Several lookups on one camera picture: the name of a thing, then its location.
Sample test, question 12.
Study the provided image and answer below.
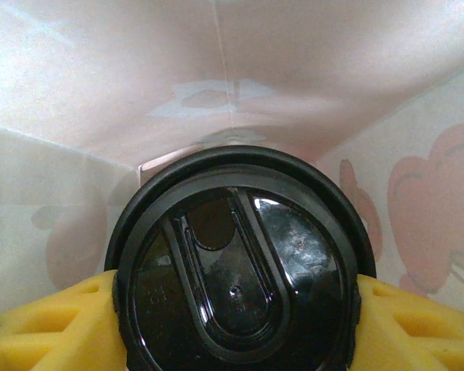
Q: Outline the black plastic cup lid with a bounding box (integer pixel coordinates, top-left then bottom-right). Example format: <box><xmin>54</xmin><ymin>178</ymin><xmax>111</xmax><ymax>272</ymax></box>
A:
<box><xmin>104</xmin><ymin>145</ymin><xmax>378</xmax><ymax>371</ymax></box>

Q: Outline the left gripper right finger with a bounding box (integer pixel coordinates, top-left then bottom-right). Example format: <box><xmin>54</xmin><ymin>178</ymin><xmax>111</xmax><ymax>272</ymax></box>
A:
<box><xmin>349</xmin><ymin>272</ymin><xmax>464</xmax><ymax>371</ymax></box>

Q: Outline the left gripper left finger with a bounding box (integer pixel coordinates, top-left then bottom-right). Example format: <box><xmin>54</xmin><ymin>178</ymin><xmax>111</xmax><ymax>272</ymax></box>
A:
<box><xmin>0</xmin><ymin>269</ymin><xmax>131</xmax><ymax>371</ymax></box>

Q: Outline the red and white paper bag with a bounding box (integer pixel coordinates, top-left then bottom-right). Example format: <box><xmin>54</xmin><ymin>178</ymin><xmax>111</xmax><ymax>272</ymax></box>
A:
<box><xmin>0</xmin><ymin>0</ymin><xmax>464</xmax><ymax>322</ymax></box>

